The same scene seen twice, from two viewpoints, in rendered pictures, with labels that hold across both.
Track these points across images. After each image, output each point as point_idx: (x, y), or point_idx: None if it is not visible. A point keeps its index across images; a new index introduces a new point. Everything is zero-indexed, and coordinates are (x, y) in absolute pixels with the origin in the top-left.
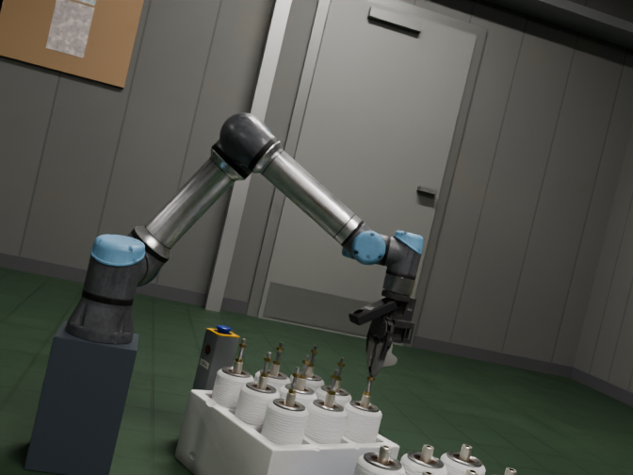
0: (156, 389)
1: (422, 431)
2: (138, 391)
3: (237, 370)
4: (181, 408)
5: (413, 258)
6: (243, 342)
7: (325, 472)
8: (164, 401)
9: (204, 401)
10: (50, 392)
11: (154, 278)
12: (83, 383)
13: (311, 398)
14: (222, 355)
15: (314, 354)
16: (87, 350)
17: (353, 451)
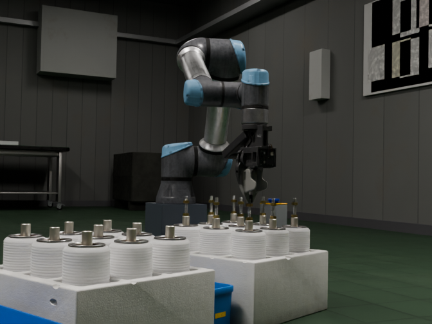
0: (351, 281)
1: None
2: (330, 279)
3: (231, 220)
4: (329, 287)
5: (244, 90)
6: (233, 198)
7: None
8: (330, 283)
9: None
10: None
11: (224, 168)
12: (152, 227)
13: (232, 229)
14: (266, 219)
15: (293, 206)
16: (152, 207)
17: (209, 260)
